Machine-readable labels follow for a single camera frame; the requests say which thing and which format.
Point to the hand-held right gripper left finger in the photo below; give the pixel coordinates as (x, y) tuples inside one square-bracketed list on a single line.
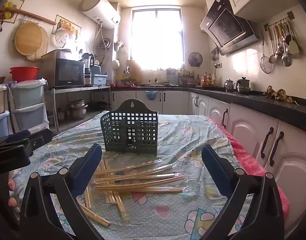
[(88, 170)]

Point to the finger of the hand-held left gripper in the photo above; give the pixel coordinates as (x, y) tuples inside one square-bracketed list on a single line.
[(18, 136), (42, 137)]

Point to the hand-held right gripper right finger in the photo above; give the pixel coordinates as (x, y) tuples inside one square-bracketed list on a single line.
[(216, 172)]

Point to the set of wooden chopsticks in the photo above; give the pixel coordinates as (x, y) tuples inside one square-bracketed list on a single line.
[(143, 188)]

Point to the green plastic chopstick holder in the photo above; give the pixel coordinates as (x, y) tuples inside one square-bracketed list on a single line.
[(143, 130)]

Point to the person's left hand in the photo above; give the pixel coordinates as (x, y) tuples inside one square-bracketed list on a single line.
[(11, 185)]

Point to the pastel plastic drawer tower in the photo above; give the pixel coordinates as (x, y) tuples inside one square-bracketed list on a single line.
[(28, 100), (0, 110)]

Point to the pink blanket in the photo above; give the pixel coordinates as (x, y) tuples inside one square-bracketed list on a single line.
[(247, 155)]

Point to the stacked steel pots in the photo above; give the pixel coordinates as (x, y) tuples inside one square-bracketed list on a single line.
[(77, 108)]

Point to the cartoon printed tablecloth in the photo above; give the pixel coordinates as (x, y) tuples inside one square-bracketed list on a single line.
[(180, 135)]

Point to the white base cabinets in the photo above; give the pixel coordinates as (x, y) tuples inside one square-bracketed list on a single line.
[(243, 125)]

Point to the red plastic basin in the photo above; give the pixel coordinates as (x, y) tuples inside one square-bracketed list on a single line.
[(24, 73)]

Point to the metal shelf table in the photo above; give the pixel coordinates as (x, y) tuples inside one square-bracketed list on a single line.
[(80, 88)]

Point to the black wok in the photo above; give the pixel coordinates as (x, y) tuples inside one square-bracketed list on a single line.
[(100, 106)]

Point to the black microwave oven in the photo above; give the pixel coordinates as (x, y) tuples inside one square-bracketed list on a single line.
[(68, 72)]

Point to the black stone countertop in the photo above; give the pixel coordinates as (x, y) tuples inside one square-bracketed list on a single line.
[(243, 100)]

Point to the blue plastic box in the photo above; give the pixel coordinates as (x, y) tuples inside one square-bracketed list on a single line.
[(99, 79)]

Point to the black blender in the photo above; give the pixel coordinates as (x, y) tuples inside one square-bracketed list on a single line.
[(87, 67)]

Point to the steel kettle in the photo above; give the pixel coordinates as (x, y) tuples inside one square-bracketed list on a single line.
[(229, 85)]

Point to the metal pitcher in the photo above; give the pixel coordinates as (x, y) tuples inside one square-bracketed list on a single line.
[(243, 85)]

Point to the group of condiment bottles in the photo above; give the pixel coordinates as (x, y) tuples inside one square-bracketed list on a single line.
[(206, 80)]

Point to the blue hanging bin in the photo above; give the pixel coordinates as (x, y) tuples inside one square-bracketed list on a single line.
[(151, 95)]

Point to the round wooden cutting boards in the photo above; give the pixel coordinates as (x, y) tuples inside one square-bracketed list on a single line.
[(29, 38)]

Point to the pile of ginger roots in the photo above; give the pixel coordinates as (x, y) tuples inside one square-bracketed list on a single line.
[(279, 93)]

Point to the wooden cutting board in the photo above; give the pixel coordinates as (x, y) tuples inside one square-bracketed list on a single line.
[(135, 71)]

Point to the small hanging kitchen tools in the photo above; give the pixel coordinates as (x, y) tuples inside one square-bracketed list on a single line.
[(215, 55)]

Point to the wooden rolling pin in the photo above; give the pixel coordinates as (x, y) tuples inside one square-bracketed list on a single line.
[(30, 15)]

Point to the large dark steel ladle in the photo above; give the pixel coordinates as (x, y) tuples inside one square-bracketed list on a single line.
[(286, 60)]

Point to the white cylindrical water heater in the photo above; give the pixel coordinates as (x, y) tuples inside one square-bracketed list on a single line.
[(100, 10)]

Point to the black glass range hood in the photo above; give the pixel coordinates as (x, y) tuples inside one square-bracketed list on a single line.
[(228, 27)]

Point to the kitchen window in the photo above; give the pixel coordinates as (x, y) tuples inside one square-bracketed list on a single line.
[(156, 40)]

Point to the fruit wall sticker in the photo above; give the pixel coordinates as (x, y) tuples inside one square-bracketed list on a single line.
[(66, 23), (14, 7)]

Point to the wall utensil rail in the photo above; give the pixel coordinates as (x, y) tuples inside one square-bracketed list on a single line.
[(280, 21)]

